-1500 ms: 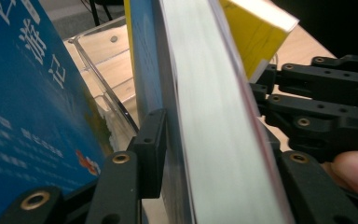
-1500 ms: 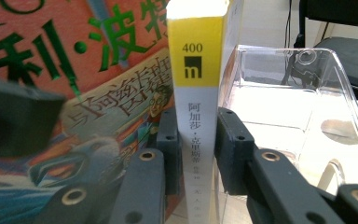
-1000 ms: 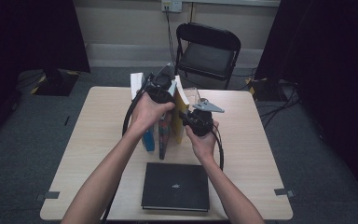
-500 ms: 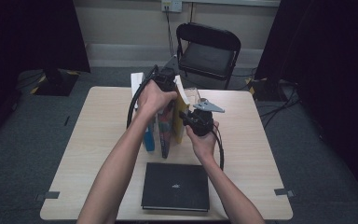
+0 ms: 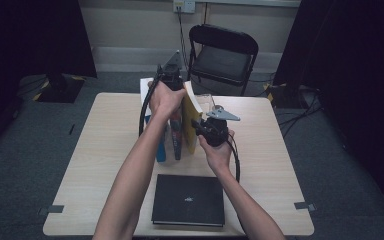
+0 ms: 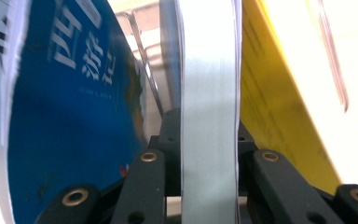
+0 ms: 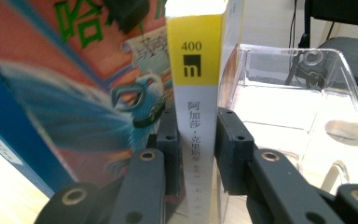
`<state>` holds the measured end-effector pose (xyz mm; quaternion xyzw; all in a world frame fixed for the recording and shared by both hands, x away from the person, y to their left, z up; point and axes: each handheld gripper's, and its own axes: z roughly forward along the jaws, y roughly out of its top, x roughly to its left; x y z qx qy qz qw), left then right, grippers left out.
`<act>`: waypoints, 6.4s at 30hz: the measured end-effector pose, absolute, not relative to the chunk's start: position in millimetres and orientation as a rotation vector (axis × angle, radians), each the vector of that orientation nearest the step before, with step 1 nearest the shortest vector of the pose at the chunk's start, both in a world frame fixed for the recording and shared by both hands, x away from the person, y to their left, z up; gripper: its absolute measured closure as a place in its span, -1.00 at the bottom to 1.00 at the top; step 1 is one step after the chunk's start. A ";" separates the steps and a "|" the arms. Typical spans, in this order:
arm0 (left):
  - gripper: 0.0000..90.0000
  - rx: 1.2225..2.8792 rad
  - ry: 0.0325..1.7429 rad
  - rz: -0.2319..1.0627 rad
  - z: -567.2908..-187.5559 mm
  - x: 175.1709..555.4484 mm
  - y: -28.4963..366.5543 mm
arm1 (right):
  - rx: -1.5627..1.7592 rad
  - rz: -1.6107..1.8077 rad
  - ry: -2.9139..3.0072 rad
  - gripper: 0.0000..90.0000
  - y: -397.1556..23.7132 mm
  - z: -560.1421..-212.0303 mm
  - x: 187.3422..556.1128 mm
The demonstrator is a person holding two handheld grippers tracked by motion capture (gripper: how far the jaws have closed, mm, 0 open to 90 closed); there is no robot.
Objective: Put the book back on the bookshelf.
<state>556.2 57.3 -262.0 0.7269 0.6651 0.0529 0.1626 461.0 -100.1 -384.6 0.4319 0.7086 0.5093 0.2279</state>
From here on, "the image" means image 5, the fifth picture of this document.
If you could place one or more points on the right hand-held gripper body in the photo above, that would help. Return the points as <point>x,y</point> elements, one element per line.
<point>216,133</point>

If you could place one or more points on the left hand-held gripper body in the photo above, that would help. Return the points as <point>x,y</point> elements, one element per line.
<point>171,75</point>

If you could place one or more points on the yellow book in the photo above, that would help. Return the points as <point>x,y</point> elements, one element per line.
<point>189,133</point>

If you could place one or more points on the red and blue dragon book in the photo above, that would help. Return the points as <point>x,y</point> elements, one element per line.
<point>176,136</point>

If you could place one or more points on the clear acrylic book rack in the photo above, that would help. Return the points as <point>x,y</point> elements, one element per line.
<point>208,101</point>

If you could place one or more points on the thick blue book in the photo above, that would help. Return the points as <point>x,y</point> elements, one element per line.
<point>161,150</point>

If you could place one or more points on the black book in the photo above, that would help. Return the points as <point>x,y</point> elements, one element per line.
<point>188,200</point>

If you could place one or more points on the person's right hand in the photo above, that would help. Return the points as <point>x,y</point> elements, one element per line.
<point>218,158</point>

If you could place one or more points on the person's left hand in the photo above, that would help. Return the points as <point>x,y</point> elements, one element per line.
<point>165,100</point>

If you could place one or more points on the small black round knob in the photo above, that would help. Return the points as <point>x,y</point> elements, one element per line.
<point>218,107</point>

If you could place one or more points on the black folding chair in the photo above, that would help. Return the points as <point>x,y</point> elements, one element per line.
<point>221,60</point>

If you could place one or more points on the black stand base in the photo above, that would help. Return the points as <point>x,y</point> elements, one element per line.
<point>60,88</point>
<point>281,96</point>

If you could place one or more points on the small black floor object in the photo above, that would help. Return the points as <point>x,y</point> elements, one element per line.
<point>71,129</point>

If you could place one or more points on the grey tape strip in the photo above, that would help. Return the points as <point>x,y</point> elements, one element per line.
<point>305,206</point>
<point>51,209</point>

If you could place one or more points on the black curtain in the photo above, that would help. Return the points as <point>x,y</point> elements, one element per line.
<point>30,50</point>
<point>353,83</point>

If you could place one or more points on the white wall socket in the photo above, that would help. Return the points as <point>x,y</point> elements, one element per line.
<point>184,6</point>

